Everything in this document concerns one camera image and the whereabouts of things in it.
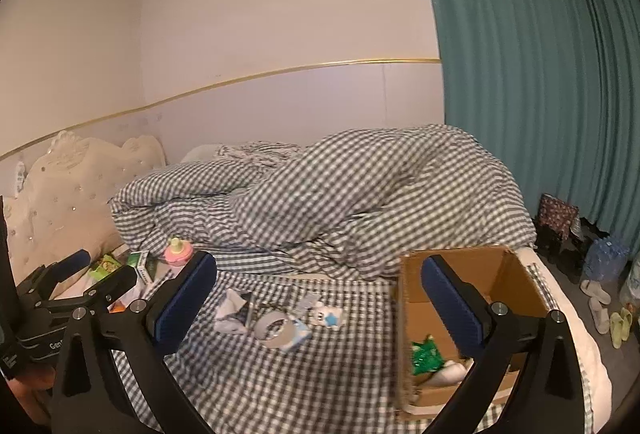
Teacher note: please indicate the white tape roll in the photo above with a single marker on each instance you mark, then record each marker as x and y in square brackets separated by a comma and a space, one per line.
[274, 330]

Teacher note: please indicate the black shoe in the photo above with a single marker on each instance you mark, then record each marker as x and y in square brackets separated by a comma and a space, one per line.
[571, 259]

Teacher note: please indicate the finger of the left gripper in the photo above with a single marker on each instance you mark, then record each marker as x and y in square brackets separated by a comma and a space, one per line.
[39, 285]
[98, 299]

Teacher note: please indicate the green snack packet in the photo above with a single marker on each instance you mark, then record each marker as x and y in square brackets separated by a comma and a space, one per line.
[104, 267]

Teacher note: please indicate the dark tissue packet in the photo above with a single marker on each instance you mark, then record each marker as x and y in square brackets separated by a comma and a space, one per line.
[235, 313]

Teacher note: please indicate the large clear water jug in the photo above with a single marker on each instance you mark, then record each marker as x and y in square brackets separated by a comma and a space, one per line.
[630, 290]

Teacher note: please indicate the white bear star toy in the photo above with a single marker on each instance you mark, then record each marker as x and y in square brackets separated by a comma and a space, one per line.
[326, 316]

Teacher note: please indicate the blue floral tissue pack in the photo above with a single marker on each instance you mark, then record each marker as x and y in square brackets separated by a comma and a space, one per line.
[297, 336]

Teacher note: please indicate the green white medicine box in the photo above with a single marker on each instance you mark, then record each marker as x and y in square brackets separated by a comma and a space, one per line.
[145, 265]

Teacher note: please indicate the clear foil sachet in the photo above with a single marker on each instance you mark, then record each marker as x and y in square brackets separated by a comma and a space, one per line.
[305, 304]

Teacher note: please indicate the patterned dark bag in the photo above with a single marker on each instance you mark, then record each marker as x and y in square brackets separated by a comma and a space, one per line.
[556, 214]

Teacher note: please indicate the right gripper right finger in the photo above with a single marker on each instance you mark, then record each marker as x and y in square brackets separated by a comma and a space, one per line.
[547, 396]

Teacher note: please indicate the person's left hand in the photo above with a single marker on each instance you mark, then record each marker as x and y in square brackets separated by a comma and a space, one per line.
[29, 387]

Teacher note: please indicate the cardboard box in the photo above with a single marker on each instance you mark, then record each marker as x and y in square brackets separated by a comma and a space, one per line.
[447, 294]

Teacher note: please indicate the white slipper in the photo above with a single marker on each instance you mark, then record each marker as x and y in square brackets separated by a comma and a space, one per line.
[594, 290]
[600, 316]

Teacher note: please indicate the pink panda bottle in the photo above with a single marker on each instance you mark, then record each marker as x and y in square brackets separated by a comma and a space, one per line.
[178, 252]

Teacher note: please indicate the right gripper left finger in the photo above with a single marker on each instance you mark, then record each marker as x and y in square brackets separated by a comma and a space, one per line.
[185, 308]

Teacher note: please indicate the beige tufted headboard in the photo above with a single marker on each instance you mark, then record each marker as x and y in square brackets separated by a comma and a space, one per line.
[65, 203]

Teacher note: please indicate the white pillow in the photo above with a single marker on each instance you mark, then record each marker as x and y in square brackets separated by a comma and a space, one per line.
[211, 152]

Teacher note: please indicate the light green slipper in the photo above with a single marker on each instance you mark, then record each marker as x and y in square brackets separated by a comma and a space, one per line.
[626, 320]
[617, 325]

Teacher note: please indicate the green plastic wrapper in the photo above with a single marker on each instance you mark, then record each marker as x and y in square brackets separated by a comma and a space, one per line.
[425, 357]

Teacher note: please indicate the teal curtain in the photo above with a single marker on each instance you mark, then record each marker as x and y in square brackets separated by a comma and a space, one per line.
[551, 87]

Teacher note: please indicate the pack of water bottles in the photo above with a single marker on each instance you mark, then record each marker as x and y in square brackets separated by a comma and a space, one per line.
[605, 260]

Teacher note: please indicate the grey checkered duvet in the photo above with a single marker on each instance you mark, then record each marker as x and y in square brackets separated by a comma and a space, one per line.
[349, 206]

